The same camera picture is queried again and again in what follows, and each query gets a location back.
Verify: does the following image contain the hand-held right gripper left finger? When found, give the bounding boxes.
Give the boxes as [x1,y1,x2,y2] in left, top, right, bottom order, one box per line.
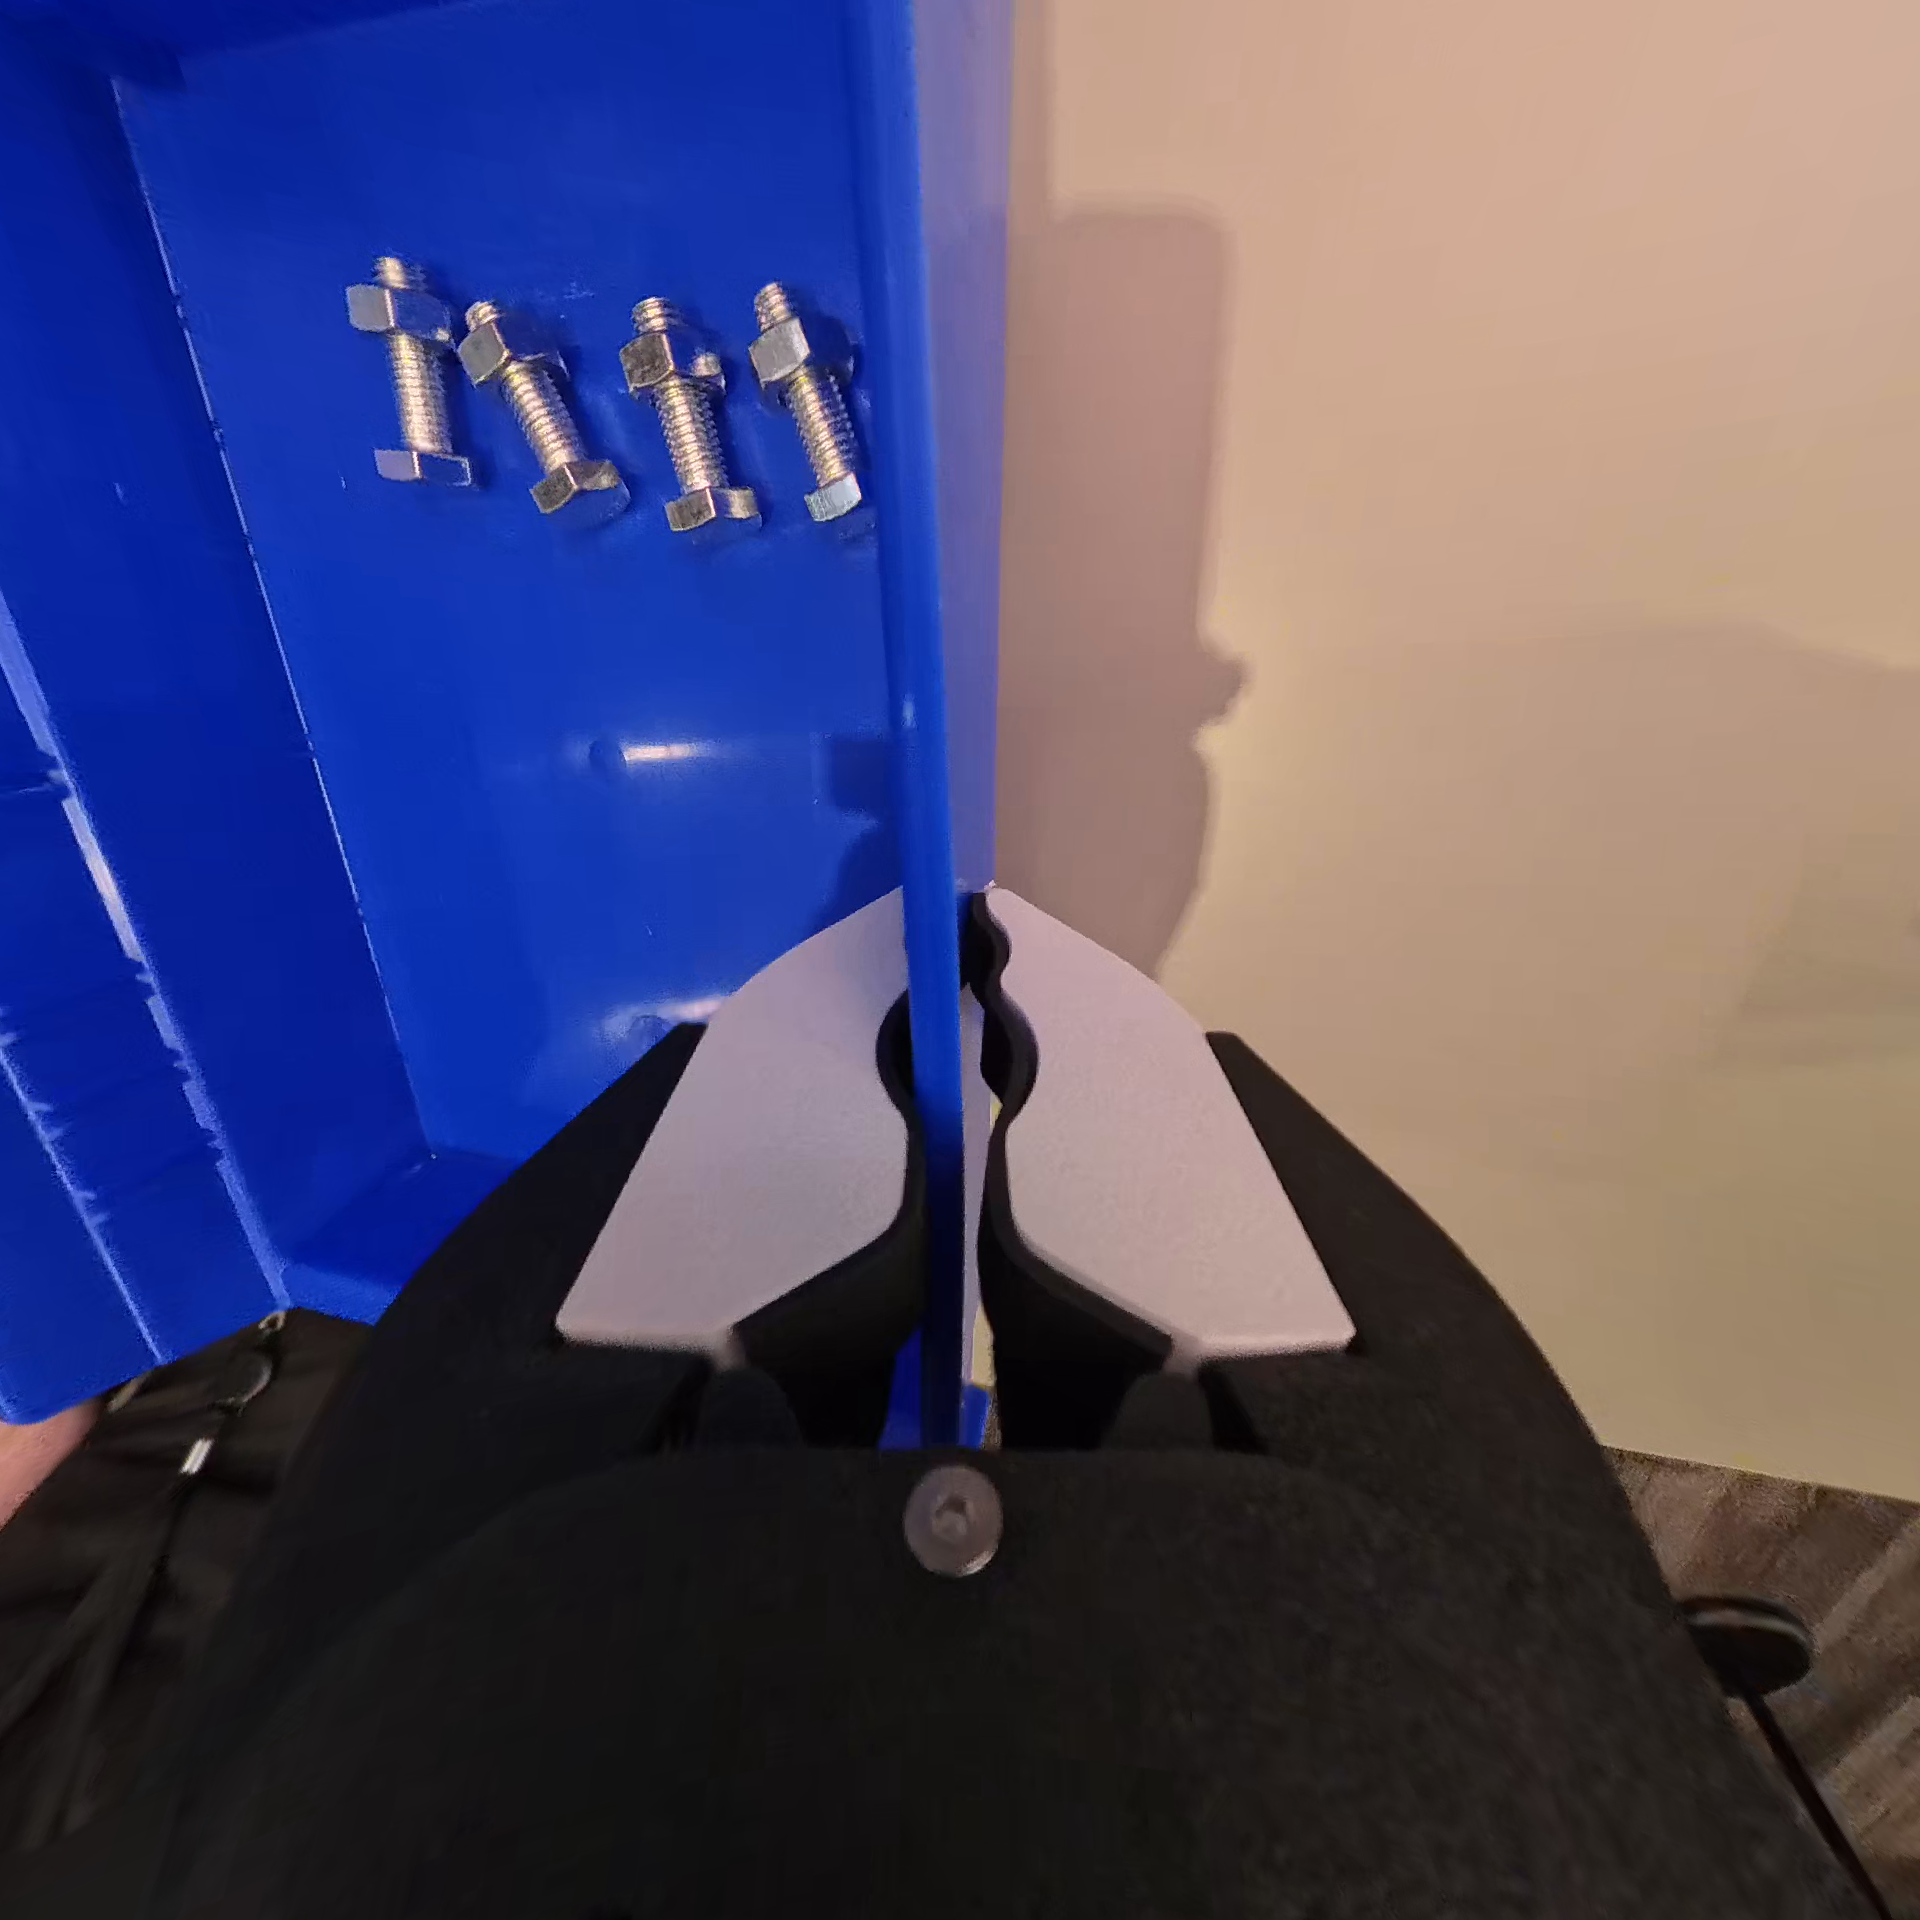
[555,884,927,1446]

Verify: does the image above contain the person's black clothing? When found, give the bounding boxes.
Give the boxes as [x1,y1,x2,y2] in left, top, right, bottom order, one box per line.
[0,1309,370,1920]

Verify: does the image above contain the blue plastic bin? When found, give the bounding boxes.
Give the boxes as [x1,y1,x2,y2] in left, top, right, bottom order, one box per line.
[0,0,1022,1454]

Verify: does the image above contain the black stand foot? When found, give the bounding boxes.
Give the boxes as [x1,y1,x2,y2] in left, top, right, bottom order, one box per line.
[1676,1595,1901,1920]

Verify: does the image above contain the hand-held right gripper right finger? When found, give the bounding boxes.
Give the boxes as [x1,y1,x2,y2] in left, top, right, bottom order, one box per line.
[968,884,1360,1449]

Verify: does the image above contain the silver hex bolt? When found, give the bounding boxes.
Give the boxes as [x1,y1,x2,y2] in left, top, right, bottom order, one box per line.
[463,300,632,524]
[754,282,876,524]
[373,255,481,491]
[630,295,765,535]

